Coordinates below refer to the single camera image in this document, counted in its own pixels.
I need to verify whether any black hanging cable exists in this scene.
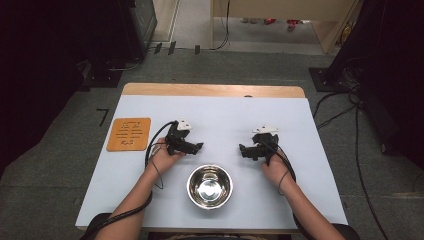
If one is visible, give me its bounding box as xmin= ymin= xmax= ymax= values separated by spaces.
xmin=213 ymin=0 xmax=232 ymax=52

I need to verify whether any white table cover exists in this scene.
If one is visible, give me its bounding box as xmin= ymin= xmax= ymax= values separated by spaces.
xmin=74 ymin=94 xmax=349 ymax=231

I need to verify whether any square wooden trivet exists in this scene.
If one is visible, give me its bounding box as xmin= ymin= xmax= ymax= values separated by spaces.
xmin=106 ymin=117 xmax=152 ymax=153

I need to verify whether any thick black braided cable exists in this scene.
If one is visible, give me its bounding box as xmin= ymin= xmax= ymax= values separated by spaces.
xmin=79 ymin=120 xmax=176 ymax=240
xmin=259 ymin=139 xmax=309 ymax=240

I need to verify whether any black stand base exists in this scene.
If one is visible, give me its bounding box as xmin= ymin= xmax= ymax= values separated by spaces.
xmin=308 ymin=66 xmax=355 ymax=93
xmin=80 ymin=59 xmax=125 ymax=90

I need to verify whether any dark cabinet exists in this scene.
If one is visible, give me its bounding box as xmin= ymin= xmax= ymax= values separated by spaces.
xmin=128 ymin=0 xmax=159 ymax=62

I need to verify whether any thin black cord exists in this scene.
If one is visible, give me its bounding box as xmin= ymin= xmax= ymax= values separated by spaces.
xmin=150 ymin=151 xmax=165 ymax=191
xmin=277 ymin=169 xmax=290 ymax=196

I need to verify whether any light wooden furniture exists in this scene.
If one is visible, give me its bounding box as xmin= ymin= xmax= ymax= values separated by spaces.
xmin=209 ymin=0 xmax=364 ymax=55

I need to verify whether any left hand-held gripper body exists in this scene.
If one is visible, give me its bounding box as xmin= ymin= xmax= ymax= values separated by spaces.
xmin=165 ymin=117 xmax=194 ymax=157

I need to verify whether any wooden table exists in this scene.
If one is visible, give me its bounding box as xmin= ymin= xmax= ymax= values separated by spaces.
xmin=75 ymin=82 xmax=349 ymax=235

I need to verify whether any person's right hand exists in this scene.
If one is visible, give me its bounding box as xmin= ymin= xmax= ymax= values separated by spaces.
xmin=261 ymin=148 xmax=297 ymax=188

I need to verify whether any black curtain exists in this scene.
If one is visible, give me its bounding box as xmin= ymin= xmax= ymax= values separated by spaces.
xmin=0 ymin=0 xmax=136 ymax=178
xmin=328 ymin=0 xmax=424 ymax=169

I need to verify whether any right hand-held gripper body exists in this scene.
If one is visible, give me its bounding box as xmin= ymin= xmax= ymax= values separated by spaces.
xmin=251 ymin=124 xmax=281 ymax=166

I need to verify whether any person's left hand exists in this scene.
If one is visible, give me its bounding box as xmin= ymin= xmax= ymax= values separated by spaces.
xmin=146 ymin=137 xmax=186 ymax=177

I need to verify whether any long black floor cable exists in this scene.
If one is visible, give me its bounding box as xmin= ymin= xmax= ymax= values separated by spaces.
xmin=354 ymin=105 xmax=390 ymax=240

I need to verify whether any stainless steel bowl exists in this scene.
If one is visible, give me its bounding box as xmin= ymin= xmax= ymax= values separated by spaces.
xmin=186 ymin=163 xmax=234 ymax=211

